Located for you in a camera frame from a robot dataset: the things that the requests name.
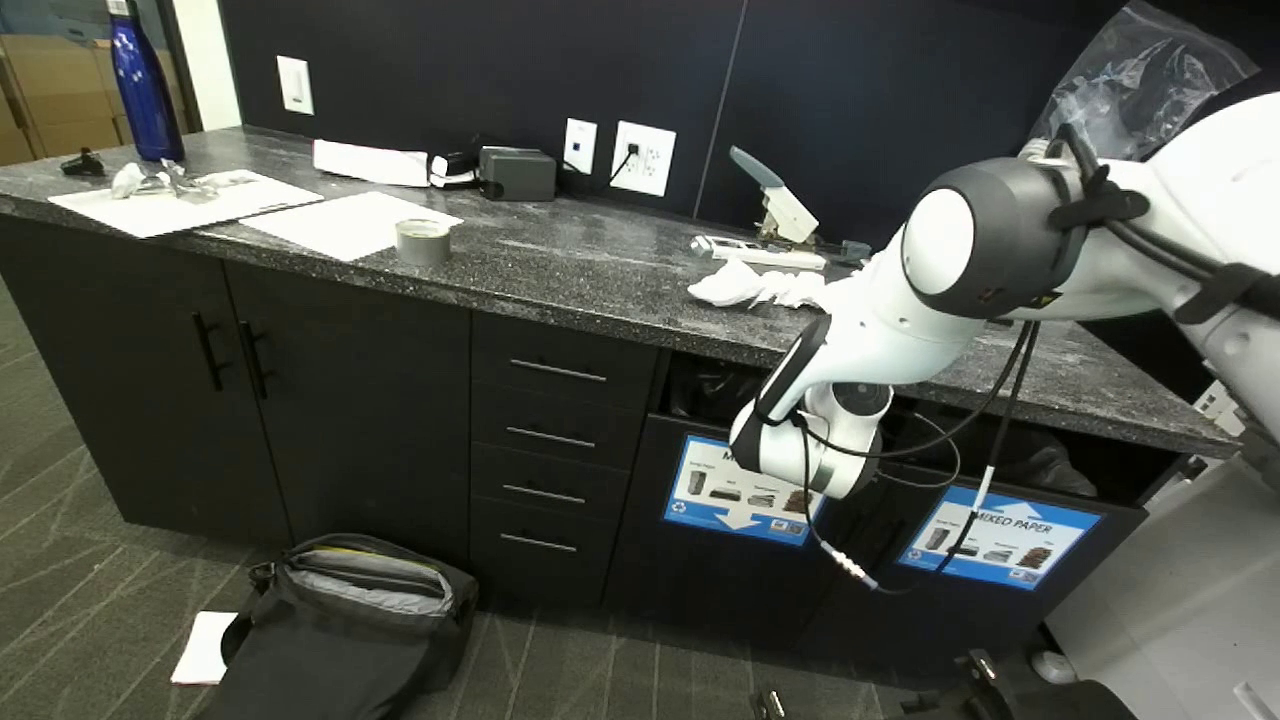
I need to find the black bin bag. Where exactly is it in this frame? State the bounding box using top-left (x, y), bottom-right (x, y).
top-left (876, 395), bottom-right (1105, 506)
top-left (665, 353), bottom-right (773, 432)

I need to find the black bin door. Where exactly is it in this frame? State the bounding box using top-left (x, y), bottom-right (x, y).
top-left (600, 412), bottom-right (871, 654)

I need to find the black cabinet drawer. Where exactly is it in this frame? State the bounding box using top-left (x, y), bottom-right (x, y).
top-left (470, 499), bottom-right (641, 619)
top-left (470, 310), bottom-right (665, 404)
top-left (470, 385), bottom-right (656, 466)
top-left (470, 443), bottom-right (644, 524)

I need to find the crumpled white paper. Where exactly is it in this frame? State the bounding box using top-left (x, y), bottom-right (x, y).
top-left (683, 256), bottom-right (767, 311)

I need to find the blue label down arrow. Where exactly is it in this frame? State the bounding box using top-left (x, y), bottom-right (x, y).
top-left (661, 427), bottom-right (819, 552)

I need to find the grey white stapler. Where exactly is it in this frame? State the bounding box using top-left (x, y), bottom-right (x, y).
top-left (688, 142), bottom-right (834, 272)

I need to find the black power adapter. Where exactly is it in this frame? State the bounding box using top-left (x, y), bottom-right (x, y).
top-left (471, 142), bottom-right (561, 204)

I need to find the grey tape roll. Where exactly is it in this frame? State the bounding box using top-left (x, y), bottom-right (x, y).
top-left (394, 211), bottom-right (459, 261)

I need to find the black cabinet door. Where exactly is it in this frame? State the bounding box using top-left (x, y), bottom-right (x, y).
top-left (0, 211), bottom-right (297, 552)
top-left (222, 256), bottom-right (475, 568)

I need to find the flat white paper sheet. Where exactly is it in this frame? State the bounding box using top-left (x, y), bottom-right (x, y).
top-left (43, 164), bottom-right (326, 243)
top-left (235, 189), bottom-right (465, 269)

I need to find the white power strip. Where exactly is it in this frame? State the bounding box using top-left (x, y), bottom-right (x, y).
top-left (308, 137), bottom-right (453, 191)

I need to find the black grey backpack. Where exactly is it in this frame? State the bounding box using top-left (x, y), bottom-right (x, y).
top-left (216, 528), bottom-right (486, 720)

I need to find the blue label up arrow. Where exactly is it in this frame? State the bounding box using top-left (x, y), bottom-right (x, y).
top-left (891, 482), bottom-right (1109, 596)

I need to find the black stand clamp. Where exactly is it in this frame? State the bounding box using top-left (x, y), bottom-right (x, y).
top-left (948, 646), bottom-right (1142, 720)

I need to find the black box blue label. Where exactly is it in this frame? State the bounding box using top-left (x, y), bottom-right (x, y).
top-left (797, 443), bottom-right (1154, 683)

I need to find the crumpled clear plastic wrap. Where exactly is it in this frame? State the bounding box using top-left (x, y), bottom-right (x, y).
top-left (110, 156), bottom-right (224, 204)

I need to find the white paper on floor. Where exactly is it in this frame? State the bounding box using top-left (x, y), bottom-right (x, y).
top-left (169, 609), bottom-right (244, 691)

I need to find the blue water bottle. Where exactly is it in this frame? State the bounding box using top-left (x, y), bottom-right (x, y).
top-left (106, 0), bottom-right (191, 170)

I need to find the translucent plastic bag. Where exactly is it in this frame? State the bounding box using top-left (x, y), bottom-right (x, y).
top-left (1034, 0), bottom-right (1264, 164)

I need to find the light grey machine housing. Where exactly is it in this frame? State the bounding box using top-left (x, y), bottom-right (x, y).
top-left (1036, 374), bottom-right (1280, 720)

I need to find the small black desk object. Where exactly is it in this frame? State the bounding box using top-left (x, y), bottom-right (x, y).
top-left (56, 144), bottom-right (114, 184)

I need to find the silver drawer handle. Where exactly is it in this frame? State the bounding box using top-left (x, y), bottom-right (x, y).
top-left (504, 353), bottom-right (611, 388)
top-left (495, 476), bottom-right (593, 512)
top-left (492, 524), bottom-right (585, 561)
top-left (501, 419), bottom-right (605, 455)

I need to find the large white wall outlet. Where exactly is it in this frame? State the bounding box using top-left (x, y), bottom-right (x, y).
top-left (607, 118), bottom-right (681, 204)

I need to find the small white wall outlet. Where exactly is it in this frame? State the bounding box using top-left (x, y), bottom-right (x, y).
top-left (561, 111), bottom-right (605, 181)

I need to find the black looping robot cable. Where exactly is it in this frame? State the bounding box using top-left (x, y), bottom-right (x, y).
top-left (797, 316), bottom-right (1048, 602)

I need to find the black cabinet door handle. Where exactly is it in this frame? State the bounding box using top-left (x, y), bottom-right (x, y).
top-left (235, 316), bottom-right (275, 404)
top-left (188, 310), bottom-right (227, 395)

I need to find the white wall switch plate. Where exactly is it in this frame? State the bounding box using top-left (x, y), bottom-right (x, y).
top-left (274, 54), bottom-right (321, 119)

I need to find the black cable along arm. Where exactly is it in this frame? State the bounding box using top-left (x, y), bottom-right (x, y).
top-left (1048, 119), bottom-right (1280, 331)

